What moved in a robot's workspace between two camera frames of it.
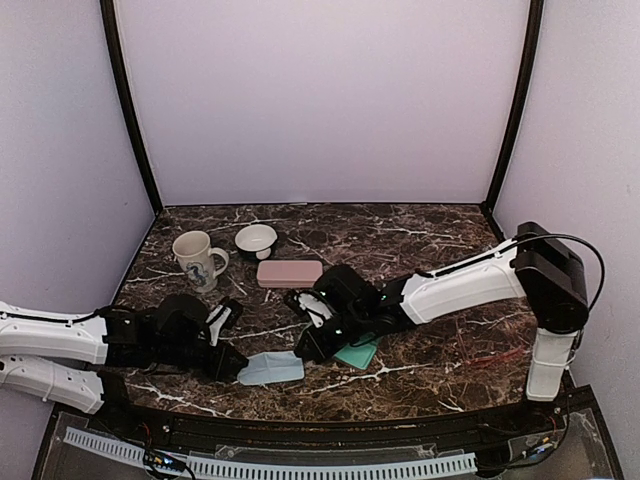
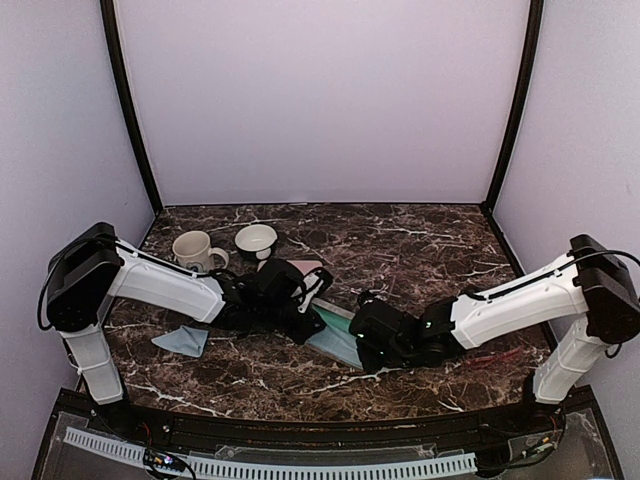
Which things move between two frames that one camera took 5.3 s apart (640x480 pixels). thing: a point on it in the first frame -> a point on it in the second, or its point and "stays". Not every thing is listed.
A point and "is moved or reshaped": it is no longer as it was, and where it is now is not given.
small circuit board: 166,461 stays
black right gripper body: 330,345 -> 372,360
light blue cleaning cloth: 271,367 is moved or reshaped
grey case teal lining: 358,356 is moved or reshaped
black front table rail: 376,431 stays
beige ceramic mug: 194,253 stays
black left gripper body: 213,369 -> 295,332
